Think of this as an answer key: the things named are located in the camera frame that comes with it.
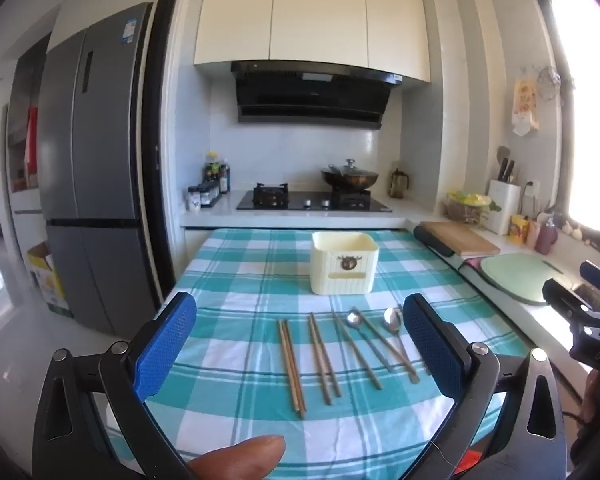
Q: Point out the person's right hand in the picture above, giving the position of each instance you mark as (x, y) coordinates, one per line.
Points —
(597, 400)

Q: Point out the black door frame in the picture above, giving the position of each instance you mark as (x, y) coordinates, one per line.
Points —
(157, 135)

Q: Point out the group of condiment bottles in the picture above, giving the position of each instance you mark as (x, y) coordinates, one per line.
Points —
(202, 196)

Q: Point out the wooden cutting board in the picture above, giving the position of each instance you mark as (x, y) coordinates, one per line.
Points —
(462, 237)

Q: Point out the dark sauce bottle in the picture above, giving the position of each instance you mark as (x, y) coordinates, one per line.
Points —
(224, 180)

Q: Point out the white wall cabinet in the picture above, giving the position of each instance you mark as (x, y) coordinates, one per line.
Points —
(315, 10)

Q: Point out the hanging printed towel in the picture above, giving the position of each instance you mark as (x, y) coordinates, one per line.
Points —
(525, 105)

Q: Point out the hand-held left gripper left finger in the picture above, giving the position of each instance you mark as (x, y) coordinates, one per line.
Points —
(165, 342)

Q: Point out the teal checked tablecloth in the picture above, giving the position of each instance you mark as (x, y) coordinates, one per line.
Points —
(250, 280)

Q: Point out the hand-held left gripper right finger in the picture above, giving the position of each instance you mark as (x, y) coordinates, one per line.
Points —
(432, 345)

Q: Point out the black range hood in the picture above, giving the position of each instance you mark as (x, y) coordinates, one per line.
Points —
(310, 95)

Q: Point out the cardboard box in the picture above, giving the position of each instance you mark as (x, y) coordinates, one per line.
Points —
(47, 280)

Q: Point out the person's left hand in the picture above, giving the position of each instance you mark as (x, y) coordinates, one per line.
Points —
(240, 457)

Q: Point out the black gas hob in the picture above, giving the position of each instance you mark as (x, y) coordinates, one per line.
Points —
(300, 202)

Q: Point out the green cutting board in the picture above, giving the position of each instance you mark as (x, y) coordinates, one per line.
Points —
(520, 277)

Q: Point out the yellow packet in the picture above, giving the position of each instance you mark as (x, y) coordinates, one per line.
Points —
(519, 230)

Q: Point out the metal spoon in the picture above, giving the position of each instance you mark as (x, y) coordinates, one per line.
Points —
(392, 317)
(353, 318)

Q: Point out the wok with glass lid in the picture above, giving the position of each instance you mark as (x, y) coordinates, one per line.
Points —
(350, 175)

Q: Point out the window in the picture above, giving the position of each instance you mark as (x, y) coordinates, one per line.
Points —
(590, 110)

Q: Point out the white knife block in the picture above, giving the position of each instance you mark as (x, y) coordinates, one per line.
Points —
(504, 207)

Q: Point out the wall socket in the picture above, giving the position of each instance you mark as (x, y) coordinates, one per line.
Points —
(530, 190)

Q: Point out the black oblong mat roll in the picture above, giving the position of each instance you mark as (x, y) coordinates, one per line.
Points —
(432, 242)

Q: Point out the grey refrigerator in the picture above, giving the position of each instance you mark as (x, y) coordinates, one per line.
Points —
(97, 160)

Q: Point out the cream ribbed utensil holder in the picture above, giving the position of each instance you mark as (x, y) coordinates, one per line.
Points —
(342, 262)

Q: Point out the pink bottle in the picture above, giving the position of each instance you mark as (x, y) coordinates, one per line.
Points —
(546, 237)

